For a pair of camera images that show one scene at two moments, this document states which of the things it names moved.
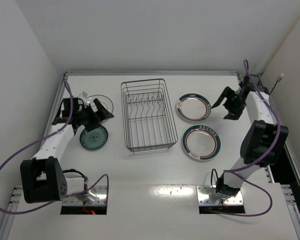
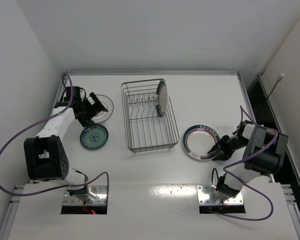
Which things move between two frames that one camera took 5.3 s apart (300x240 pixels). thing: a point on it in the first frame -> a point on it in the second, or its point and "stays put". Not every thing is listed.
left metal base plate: (94, 195) stays put
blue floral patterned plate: (94, 139) stays put
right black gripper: (230, 104) -> (225, 146)
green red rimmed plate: (193, 107) -> (162, 96)
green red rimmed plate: (201, 142) stays put
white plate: (105, 101) stays put
